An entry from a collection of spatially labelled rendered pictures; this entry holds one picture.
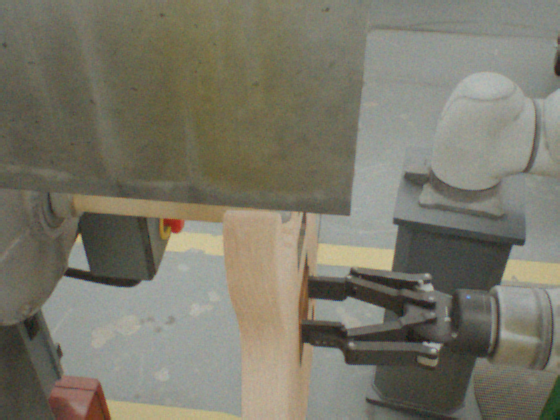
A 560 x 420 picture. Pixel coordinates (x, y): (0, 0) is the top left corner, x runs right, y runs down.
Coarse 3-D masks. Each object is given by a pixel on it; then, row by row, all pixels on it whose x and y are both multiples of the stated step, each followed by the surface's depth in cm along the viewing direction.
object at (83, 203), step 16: (80, 208) 62; (96, 208) 61; (112, 208) 61; (128, 208) 61; (144, 208) 61; (160, 208) 60; (176, 208) 60; (192, 208) 60; (208, 208) 60; (224, 208) 60; (240, 208) 59
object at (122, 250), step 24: (96, 216) 91; (120, 216) 90; (144, 216) 91; (96, 240) 94; (120, 240) 93; (144, 240) 93; (168, 240) 104; (96, 264) 97; (120, 264) 97; (144, 264) 96
